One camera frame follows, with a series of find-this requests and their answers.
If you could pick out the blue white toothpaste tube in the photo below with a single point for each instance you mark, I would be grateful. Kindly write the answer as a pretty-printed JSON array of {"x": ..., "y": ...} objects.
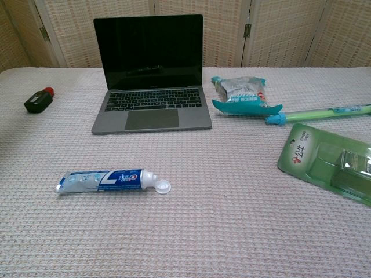
[{"x": 116, "y": 181}]

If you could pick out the dark green red-capped bottle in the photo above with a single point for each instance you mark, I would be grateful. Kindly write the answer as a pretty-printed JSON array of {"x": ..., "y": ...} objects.
[{"x": 37, "y": 101}]

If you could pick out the grey open laptop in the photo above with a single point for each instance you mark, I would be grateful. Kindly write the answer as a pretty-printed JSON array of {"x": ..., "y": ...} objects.
[{"x": 150, "y": 121}]

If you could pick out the teal plastic packaged refill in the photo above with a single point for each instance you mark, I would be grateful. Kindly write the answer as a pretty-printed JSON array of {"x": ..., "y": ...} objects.
[{"x": 246, "y": 107}]

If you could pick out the pale woven tablecloth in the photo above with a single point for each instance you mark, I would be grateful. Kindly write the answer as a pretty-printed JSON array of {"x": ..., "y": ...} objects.
[{"x": 185, "y": 231}]

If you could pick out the metal screen hinge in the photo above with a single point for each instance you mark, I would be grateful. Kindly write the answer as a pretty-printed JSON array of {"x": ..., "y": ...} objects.
[
  {"x": 44, "y": 32},
  {"x": 247, "y": 30}
]

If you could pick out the green blister pack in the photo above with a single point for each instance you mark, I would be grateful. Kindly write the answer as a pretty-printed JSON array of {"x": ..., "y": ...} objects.
[{"x": 313, "y": 156}]

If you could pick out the green stick with teal end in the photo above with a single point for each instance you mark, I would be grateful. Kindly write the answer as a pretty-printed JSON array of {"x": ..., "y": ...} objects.
[{"x": 319, "y": 113}]

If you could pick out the woven folding screen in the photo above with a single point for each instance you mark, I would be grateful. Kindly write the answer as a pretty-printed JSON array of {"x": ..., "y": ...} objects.
[{"x": 290, "y": 29}]

